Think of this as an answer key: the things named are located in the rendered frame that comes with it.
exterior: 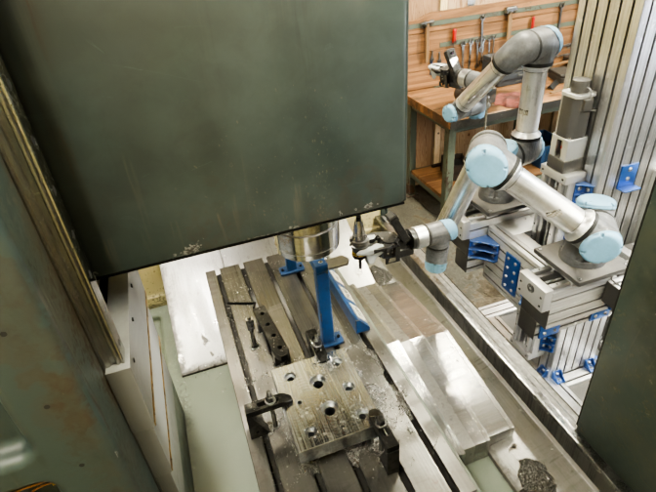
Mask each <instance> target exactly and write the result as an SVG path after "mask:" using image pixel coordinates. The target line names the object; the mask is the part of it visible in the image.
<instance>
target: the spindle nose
mask: <svg viewBox="0 0 656 492"><path fill-rule="evenodd" d="M273 243H274V245H275V249H276V251H277V253H278V254H279V255H280V256H282V257H283V258H285V259H288V260H291V261H295V262H311V261H316V260H320V259H322V258H325V257H327V256H328V255H330V254H331V253H333V252H334V251H335V250H336V249H337V247H338V246H339V243H340V227H339V221H335V222H332V223H328V224H324V225H316V226H312V227H308V228H304V229H300V230H296V231H292V232H288V233H284V234H280V235H276V236H273Z"/></svg>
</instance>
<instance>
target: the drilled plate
mask: <svg viewBox="0 0 656 492"><path fill-rule="evenodd" d="M327 355H328V358H327V360H328V359H329V358H331V357H333V358H332V359H329V360H330V361H331V362H328V361H326V363H327V362H328V363H327V365H326V364H325V365H323V366H324V367H323V368H324V369H323V368H322V366H320V365H321V362H320V363H319V362H317V361H318V360H317V359H316V357H312V358H308V359H305V360H302V361H299V362H296V363H292V364H289V365H286V366H283V367H280V368H277V369H273V370H270V372H271V377H272V381H273V384H274V387H275V389H276V392H277V393H287V394H290V395H292V394H291V393H293V397H294V398H293V401H292V402H291V403H290V404H288V405H286V406H283V407H282V410H283V413H284V416H285V419H286V422H287V425H288V428H289V431H290V433H291V436H292V439H293V442H294V445H295V447H296V450H297V453H298V456H299V459H300V462H301V464H304V463H306V462H309V461H312V460H315V459H317V458H320V457H323V456H326V455H328V454H331V453H334V452H336V451H339V450H342V449H345V448H347V447H350V446H352V445H355V444H357V443H360V442H363V441H366V440H368V439H371V438H374V437H377V436H378V435H377V434H376V432H375V430H374V428H373V426H372V424H371V422H370V420H369V418H367V419H366V417H368V415H367V414H368V411H367V410H371V409H374V408H375V409H377V408H376V406H375V404H374V403H373V401H372V399H371V397H370V395H369V393H368V391H367V389H366V388H365V387H364V385H363V383H362V381H361V379H360V377H359V376H358V374H357V372H356V370H355V368H354V366H353V364H352V362H351V361H350V359H349V356H348V354H347V352H346V350H345V349H344V348H339V349H336V350H333V351H330V352H327ZM315 361H316V363H317V364H316V363H315ZM311 364H312V365H311ZM313 364H315V366H316V367H317V368H316V367H315V366H314V365H313ZM318 364H319V365H318ZM341 364H342V366H340V367H337V368H335V367H334V368H333V366H334V365H336V366H339V365H341ZM332 365H333V366H332ZM312 366H313V367H312ZM311 367H312V368H311ZM314 369H315V370H314ZM321 370H322V371H321ZM328 370H329V371H328ZM286 371H287V372H286ZM289 371H290V373H289ZM291 371H293V372H294V371H295V372H297V373H295V372H294V373H295V374H293V373H291ZM316 372H317V373H318V374H317V373H316ZM319 373H321V374H320V375H319ZM296 374H297V376H296ZM315 374H317V375H315ZM323 374H324V375H325V376H324V377H323V376H322V375H323ZM326 374H327V376H326ZM325 377H326V378H327V379H326V378H325ZM295 378H296V379H295ZM293 380H294V381H293ZM295 380H296V381H295ZM332 380H333V381H332ZM288 381H289V382H288ZM345 381H346V382H345ZM352 381H353V382H352ZM327 382H328V383H327ZM359 395H360V396H359ZM354 396H355V398H354ZM320 397H321V398H320ZM322 398H323V399H322ZM325 398H326V400H327V399H330V400H329V401H328V400H327V401H325V400H324V399H325ZM331 398H333V399H331ZM350 398H351V399H350ZM359 398H360V399H361V401H360V399H359ZM334 399H336V400H337V401H338V402H337V401H336V402H335V400H334ZM315 401H316V402H315ZM319 401H320V402H319ZM340 401H341V402H340ZM321 402H322V403H323V404H322V405H321V406H320V404H321ZM339 404H340V407H339ZM354 404H355V405H354ZM356 404H357V406H356ZM311 405H312V406H311ZM351 405H352V406H351ZM353 405H354V406H353ZM319 406H320V407H319ZM359 406H362V407H363V406H364V407H363V409H362V408H359ZM307 407H309V409H305V408H307ZM365 407H368V409H367V410H364V409H366V408H365ZM342 408H343V409H344V410H343V409H342ZM298 409H299V410H298ZM319 409H321V410H320V411H319ZM354 409H355V411H356V409H357V411H356V412H355V413H356V414H355V413H354ZM342 410H343V411H342ZM339 411H340V412H341V413H339V414H338V413H337V412H339ZM321 412H322V413H321ZM343 413H344V414H343ZM299 414H300V415H299ZM336 414H337V415H338V416H337V415H336ZM353 414H355V415H354V416H355V417H356V418H357V417H358V418H359V419H361V420H359V421H358V419H356V418H354V417H353ZM323 415H325V416H323ZM327 417H328V418H327ZM328 419H329V420H328ZM364 419H365V420H364ZM336 420H337V421H336ZM330 421H331V422H330ZM343 422H345V423H344V424H343ZM350 422H353V423H350ZM312 423H314V424H312ZM354 423H355V424H354ZM312 426H313V427H312ZM317 427H318V429H317ZM333 427H336V428H333ZM306 428H307V429H306ZM343 428H346V429H343ZM317 432H319V433H317ZM316 433H317V434H316ZM305 435H307V437H305ZM315 435H316V436H315ZM322 435H323V436H322ZM311 436H312V438H310V437H311ZM313 437H314V438H313Z"/></svg>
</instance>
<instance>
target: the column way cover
mask: <svg viewBox="0 0 656 492"><path fill-rule="evenodd" d="M107 308H108V310H109V313H110V315H111V318H112V320H113V322H114V325H115V327H116V329H117V332H118V334H119V337H120V339H121V341H122V344H123V346H124V348H125V363H123V364H122V363H120V364H119V365H117V364H116V363H115V364H112V365H111V366H110V367H109V368H106V369H105V374H104V375H105V377H106V379H107V381H108V383H109V386H110V388H111V390H112V392H113V394H114V396H115V398H116V400H117V402H118V405H119V407H120V409H121V411H122V413H123V415H124V417H125V419H126V421H127V424H128V426H129V428H130V430H131V432H132V433H134V434H135V436H136V438H137V440H138V442H139V444H140V446H141V448H142V450H143V453H144V455H145V457H146V459H147V462H148V464H149V466H150V468H151V470H152V472H153V474H154V477H156V479H157V481H158V483H159V485H160V487H161V489H162V492H185V486H184V477H183V469H182V460H181V451H180V443H179V435H178V427H177V419H176V411H175V401H174V393H173V384H172V378H171V375H170V372H169V370H168V367H167V364H166V362H165V359H164V356H163V353H162V351H161V343H160V337H159V336H158V333H157V331H156V328H155V325H154V322H153V320H152V317H151V314H150V311H149V308H148V306H147V296H146V290H145V289H144V286H143V283H142V280H141V278H140V275H139V272H138V271H137V270H135V271H131V272H127V273H123V274H119V275H115V276H111V277H109V278H108V280H107Z"/></svg>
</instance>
